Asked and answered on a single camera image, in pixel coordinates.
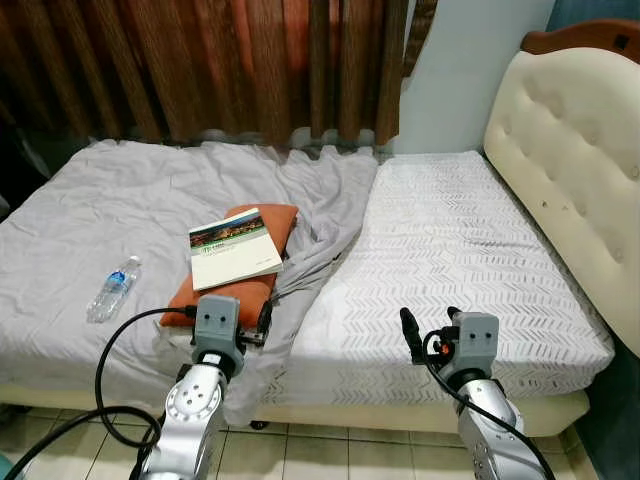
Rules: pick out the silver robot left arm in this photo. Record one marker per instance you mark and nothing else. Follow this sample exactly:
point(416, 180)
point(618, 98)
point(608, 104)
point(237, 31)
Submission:
point(190, 420)

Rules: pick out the cream tufted headboard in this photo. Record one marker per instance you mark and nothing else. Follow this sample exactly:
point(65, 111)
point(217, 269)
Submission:
point(570, 150)

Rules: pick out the white chevron quilted mattress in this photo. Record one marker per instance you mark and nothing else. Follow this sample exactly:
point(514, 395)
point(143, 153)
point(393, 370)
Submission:
point(450, 250)

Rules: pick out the black bed caster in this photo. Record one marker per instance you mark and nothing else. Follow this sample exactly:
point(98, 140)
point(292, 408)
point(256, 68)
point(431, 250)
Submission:
point(259, 425)

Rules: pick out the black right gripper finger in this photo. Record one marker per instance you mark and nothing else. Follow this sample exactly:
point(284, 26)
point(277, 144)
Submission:
point(453, 313)
point(412, 333)

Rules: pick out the grey blanket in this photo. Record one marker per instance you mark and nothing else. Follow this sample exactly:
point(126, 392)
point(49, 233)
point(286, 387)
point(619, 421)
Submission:
point(100, 200)

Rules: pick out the clear plastic water bottle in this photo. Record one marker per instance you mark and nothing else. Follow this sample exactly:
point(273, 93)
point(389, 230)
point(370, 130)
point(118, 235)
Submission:
point(112, 290)

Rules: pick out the brown wooden headboard frame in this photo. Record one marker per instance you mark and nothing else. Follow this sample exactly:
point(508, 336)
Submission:
point(590, 35)

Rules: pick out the orange pillow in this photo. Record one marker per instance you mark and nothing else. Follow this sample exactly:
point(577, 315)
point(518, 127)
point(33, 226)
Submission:
point(235, 295)

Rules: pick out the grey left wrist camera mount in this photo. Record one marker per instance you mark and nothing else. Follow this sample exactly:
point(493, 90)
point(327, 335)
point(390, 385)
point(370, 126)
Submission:
point(215, 320)

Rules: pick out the white book with city photo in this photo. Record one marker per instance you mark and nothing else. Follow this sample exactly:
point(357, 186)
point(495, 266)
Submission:
point(235, 258)

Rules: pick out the cream bed base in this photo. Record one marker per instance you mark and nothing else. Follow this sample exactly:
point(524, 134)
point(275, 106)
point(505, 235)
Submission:
point(400, 416)

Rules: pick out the brown pleated curtain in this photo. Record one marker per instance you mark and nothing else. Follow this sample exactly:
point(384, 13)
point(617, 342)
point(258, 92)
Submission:
point(200, 60)

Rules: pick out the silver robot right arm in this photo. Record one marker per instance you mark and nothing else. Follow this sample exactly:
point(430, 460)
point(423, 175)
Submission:
point(495, 430)

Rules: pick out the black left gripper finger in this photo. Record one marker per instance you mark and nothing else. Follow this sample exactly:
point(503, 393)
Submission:
point(265, 317)

